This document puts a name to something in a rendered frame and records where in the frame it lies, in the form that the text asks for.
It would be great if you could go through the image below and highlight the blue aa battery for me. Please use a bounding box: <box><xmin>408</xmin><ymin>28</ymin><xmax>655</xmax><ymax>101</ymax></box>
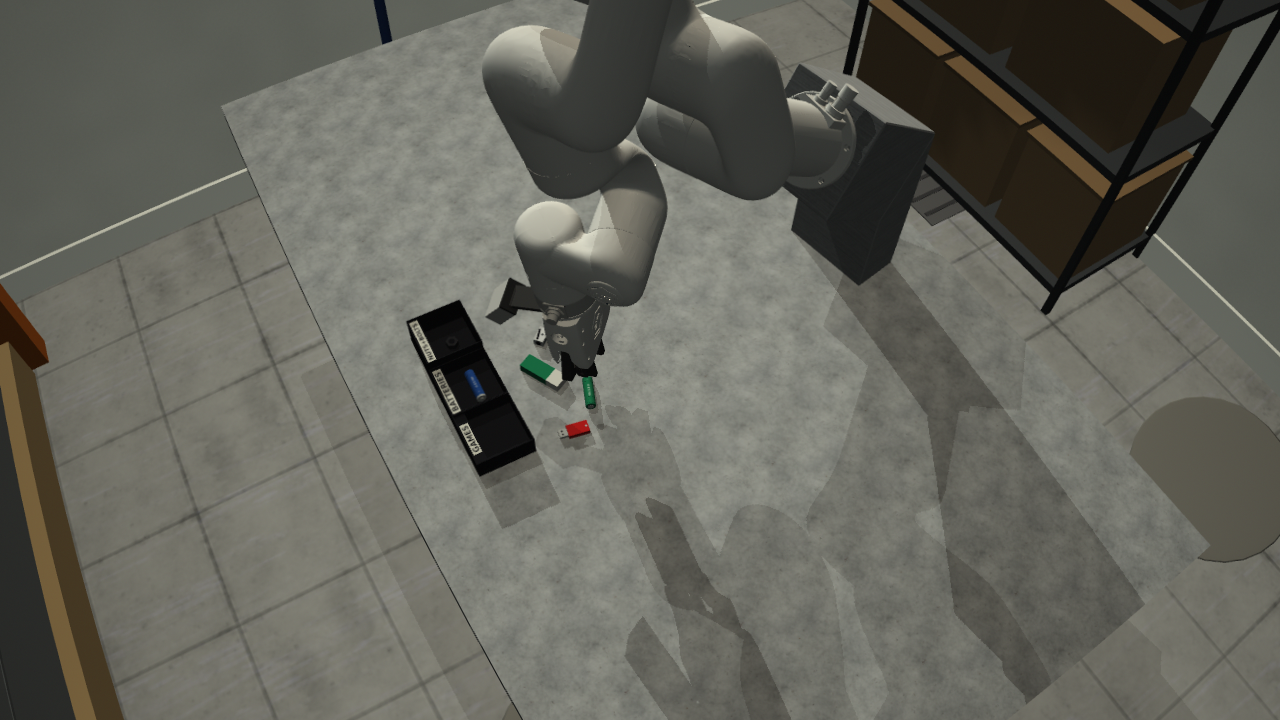
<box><xmin>465</xmin><ymin>369</ymin><xmax>486</xmax><ymax>402</ymax></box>

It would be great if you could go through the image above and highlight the green aa battery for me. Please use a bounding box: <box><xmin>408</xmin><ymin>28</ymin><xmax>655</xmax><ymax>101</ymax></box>
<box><xmin>582</xmin><ymin>375</ymin><xmax>596</xmax><ymax>409</ymax></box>

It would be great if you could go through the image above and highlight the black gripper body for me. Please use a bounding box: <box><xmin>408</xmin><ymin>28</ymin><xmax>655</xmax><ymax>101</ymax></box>
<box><xmin>540</xmin><ymin>300</ymin><xmax>611</xmax><ymax>369</ymax></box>

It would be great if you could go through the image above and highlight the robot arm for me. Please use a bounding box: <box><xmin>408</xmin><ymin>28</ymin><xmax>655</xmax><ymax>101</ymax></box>
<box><xmin>483</xmin><ymin>0</ymin><xmax>859</xmax><ymax>325</ymax></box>

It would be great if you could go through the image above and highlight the red usb stick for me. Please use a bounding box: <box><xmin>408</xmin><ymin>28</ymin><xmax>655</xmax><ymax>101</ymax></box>
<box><xmin>559</xmin><ymin>420</ymin><xmax>590</xmax><ymax>439</ymax></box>

